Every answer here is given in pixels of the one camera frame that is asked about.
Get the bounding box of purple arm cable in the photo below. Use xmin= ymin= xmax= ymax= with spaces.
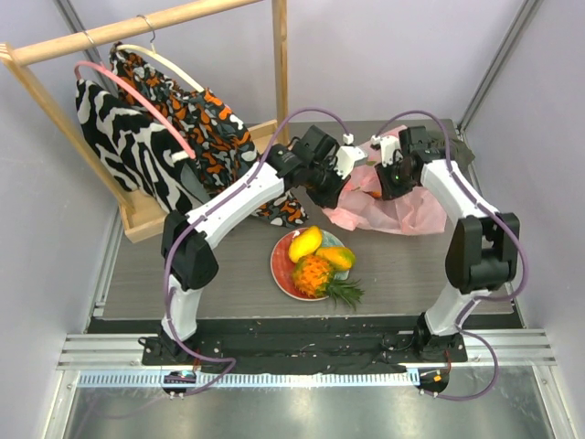
xmin=162 ymin=107 xmax=356 ymax=397
xmin=370 ymin=109 xmax=530 ymax=402

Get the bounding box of fake pineapple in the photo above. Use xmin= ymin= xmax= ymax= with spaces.
xmin=291 ymin=255 xmax=364 ymax=310

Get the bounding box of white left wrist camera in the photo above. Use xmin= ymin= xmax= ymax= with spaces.
xmin=334 ymin=134 xmax=368 ymax=179

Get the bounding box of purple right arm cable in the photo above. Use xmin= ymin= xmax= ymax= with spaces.
xmin=370 ymin=109 xmax=530 ymax=402

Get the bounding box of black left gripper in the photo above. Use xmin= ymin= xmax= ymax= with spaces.
xmin=304 ymin=159 xmax=351 ymax=209

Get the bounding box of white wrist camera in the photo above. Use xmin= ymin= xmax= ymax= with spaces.
xmin=370 ymin=135 xmax=401 ymax=167
xmin=334 ymin=134 xmax=368 ymax=179

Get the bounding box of fake orange mango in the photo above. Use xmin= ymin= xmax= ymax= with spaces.
xmin=315 ymin=246 xmax=356 ymax=272

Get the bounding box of orange black patterned garment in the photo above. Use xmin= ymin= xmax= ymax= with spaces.
xmin=109 ymin=43 xmax=310 ymax=229

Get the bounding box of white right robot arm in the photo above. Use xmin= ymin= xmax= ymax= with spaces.
xmin=371 ymin=126 xmax=520 ymax=361

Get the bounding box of cream plastic hanger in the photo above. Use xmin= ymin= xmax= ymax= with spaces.
xmin=113 ymin=44 xmax=205 ymax=92

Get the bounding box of wooden clothes rack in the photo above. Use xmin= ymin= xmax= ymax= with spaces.
xmin=1 ymin=0 xmax=289 ymax=242

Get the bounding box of white perforated cable tray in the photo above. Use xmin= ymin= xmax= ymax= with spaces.
xmin=78 ymin=369 xmax=420 ymax=389

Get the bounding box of pink plastic bag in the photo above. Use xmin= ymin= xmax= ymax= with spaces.
xmin=323 ymin=141 xmax=447 ymax=236

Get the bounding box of black white zebra garment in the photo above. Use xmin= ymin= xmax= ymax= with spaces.
xmin=75 ymin=79 xmax=210 ymax=213

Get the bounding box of red and teal plate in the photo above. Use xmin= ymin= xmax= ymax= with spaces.
xmin=270 ymin=228 xmax=354 ymax=302

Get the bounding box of pink plastic hanger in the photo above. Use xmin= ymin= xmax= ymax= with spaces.
xmin=74 ymin=60 xmax=196 ymax=162

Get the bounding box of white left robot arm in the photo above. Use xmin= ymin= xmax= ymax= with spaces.
xmin=161 ymin=126 xmax=367 ymax=365

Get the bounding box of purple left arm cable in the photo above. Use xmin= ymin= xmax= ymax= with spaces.
xmin=162 ymin=107 xmax=356 ymax=397

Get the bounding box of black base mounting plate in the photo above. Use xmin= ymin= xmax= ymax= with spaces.
xmin=138 ymin=316 xmax=468 ymax=375

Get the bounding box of fake yellow mango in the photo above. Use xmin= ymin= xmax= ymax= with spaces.
xmin=288 ymin=226 xmax=323 ymax=263

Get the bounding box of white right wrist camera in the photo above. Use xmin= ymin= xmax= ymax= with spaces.
xmin=370 ymin=135 xmax=401 ymax=167

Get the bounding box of olive green cloth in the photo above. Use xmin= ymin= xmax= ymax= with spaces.
xmin=450 ymin=138 xmax=475 ymax=171

